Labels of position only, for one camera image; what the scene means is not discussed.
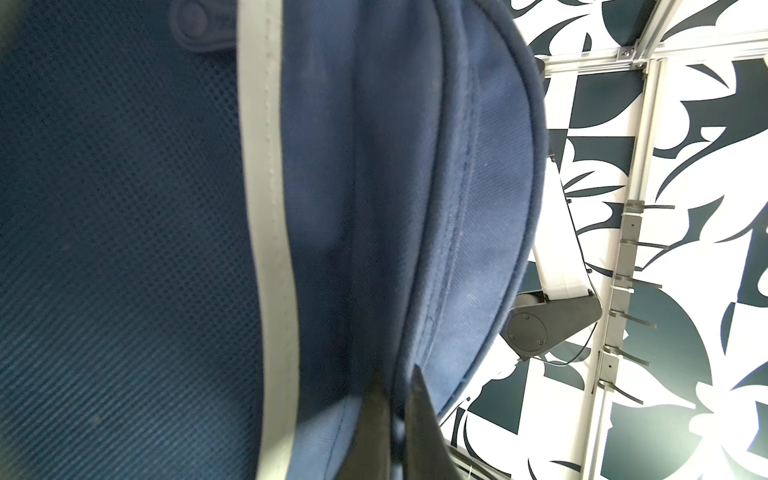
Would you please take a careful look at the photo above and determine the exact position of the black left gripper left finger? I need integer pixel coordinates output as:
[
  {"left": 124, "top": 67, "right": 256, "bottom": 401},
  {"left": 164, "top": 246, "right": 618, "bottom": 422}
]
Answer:
[{"left": 336, "top": 372, "right": 391, "bottom": 480}]

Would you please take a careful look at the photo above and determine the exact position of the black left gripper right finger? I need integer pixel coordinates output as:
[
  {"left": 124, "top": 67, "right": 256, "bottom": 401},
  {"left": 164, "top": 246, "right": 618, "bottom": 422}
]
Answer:
[{"left": 404, "top": 365, "right": 460, "bottom": 480}]

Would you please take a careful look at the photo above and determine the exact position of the navy blue backpack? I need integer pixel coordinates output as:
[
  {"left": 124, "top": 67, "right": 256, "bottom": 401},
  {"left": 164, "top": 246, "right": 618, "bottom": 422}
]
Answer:
[{"left": 1, "top": 1, "right": 547, "bottom": 479}]

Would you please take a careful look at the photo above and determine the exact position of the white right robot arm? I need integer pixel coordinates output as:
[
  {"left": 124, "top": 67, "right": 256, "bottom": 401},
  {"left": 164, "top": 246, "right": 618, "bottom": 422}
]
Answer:
[{"left": 501, "top": 158, "right": 603, "bottom": 361}]

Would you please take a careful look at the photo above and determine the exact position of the grey wall hook rack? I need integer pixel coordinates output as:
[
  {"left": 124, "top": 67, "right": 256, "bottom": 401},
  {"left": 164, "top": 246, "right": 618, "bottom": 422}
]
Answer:
[{"left": 593, "top": 200, "right": 675, "bottom": 405}]

